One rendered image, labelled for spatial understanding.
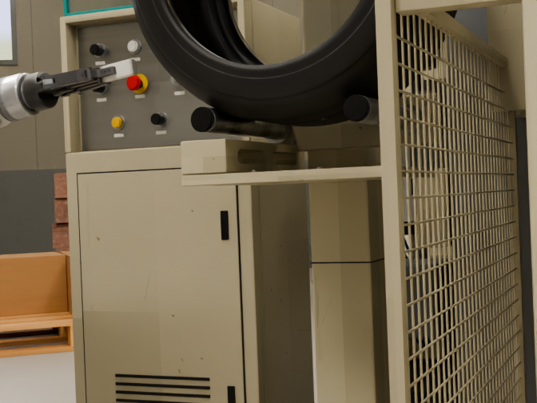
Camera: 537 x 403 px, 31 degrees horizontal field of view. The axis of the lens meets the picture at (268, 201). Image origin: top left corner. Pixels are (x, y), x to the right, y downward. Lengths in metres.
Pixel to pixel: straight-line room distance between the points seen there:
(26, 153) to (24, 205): 0.51
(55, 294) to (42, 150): 4.33
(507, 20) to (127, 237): 1.20
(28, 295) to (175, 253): 3.04
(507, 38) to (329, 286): 0.61
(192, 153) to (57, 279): 3.86
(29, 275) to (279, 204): 3.07
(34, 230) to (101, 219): 7.09
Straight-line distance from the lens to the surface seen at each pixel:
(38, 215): 9.68
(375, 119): 1.62
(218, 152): 1.66
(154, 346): 2.55
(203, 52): 1.65
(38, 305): 5.49
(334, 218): 1.97
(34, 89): 1.93
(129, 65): 1.85
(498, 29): 1.84
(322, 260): 1.98
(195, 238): 2.46
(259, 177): 1.62
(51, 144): 9.69
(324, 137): 1.95
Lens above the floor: 0.76
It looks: level
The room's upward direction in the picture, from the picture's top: 2 degrees counter-clockwise
